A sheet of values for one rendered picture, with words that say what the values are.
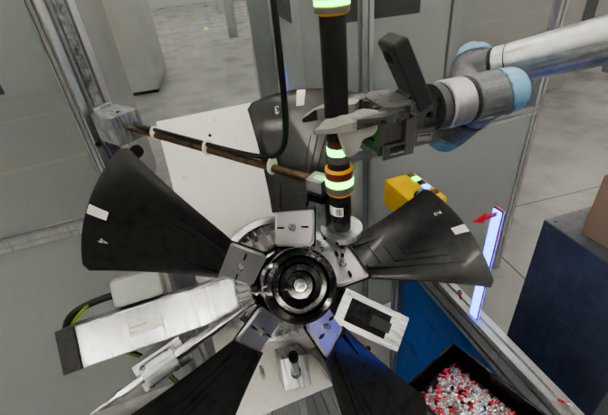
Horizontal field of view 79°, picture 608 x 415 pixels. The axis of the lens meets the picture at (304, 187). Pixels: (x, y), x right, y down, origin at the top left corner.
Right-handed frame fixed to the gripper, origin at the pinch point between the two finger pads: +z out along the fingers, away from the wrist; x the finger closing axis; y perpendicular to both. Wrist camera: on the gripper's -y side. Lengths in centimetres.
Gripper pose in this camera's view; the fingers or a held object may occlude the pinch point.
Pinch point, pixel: (316, 118)
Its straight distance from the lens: 51.6
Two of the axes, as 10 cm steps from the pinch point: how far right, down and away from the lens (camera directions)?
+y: 0.8, 8.4, 5.3
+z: -9.4, 2.4, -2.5
